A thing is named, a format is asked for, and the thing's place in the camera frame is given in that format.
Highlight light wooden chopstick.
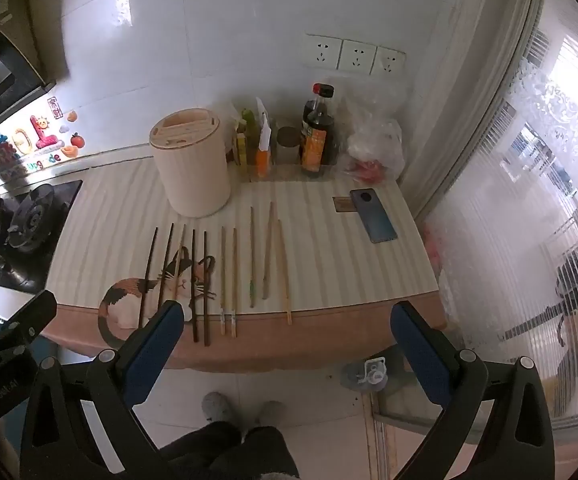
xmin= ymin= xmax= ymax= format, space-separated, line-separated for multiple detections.
xmin=173 ymin=224 xmax=187 ymax=301
xmin=231 ymin=228 xmax=238 ymax=338
xmin=277 ymin=219 xmax=293 ymax=325

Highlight yellow green seasoning box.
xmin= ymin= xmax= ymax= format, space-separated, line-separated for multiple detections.
xmin=235 ymin=108 xmax=258 ymax=169

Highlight range hood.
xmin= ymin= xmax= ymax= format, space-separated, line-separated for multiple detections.
xmin=0 ymin=0 xmax=58 ymax=133

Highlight striped cat print tablecloth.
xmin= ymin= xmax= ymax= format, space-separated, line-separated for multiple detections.
xmin=39 ymin=157 xmax=447 ymax=373

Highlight black gas stove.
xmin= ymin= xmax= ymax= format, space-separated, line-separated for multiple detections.
xmin=0 ymin=179 xmax=84 ymax=295

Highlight person's legs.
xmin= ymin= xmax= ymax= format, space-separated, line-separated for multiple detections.
xmin=158 ymin=420 xmax=301 ymax=480

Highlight grey slipper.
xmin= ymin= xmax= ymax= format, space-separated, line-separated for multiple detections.
xmin=202 ymin=392 xmax=236 ymax=424

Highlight clear plastic bag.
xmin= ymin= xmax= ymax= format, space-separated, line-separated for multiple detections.
xmin=341 ymin=82 xmax=406 ymax=187

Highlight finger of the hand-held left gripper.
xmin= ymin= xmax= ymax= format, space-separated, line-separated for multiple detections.
xmin=0 ymin=289 xmax=58 ymax=348

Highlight beige round chopstick holder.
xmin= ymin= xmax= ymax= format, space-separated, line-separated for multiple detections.
xmin=149 ymin=105 xmax=232 ymax=219

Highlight white wall socket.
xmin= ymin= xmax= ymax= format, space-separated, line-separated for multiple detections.
xmin=305 ymin=34 xmax=343 ymax=70
xmin=372 ymin=45 xmax=407 ymax=78
xmin=338 ymin=39 xmax=377 ymax=74

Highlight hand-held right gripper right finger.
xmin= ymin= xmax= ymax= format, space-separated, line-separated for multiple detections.
xmin=390 ymin=301 xmax=555 ymax=480

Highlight dark soy sauce bottle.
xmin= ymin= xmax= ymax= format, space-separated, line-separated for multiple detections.
xmin=300 ymin=83 xmax=340 ymax=179

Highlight orange seasoning packet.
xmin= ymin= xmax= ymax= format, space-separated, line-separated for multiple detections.
xmin=254 ymin=112 xmax=274 ymax=179

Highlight dark smartphone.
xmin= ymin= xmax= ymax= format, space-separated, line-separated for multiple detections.
xmin=349 ymin=188 xmax=399 ymax=245

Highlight white lace curtain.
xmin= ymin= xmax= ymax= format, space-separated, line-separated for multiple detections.
xmin=512 ymin=57 xmax=578 ymax=223

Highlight colourful wall stickers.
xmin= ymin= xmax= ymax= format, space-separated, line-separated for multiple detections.
xmin=0 ymin=95 xmax=86 ymax=174

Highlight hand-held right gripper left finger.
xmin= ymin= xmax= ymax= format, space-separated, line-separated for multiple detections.
xmin=19 ymin=300 xmax=186 ymax=480

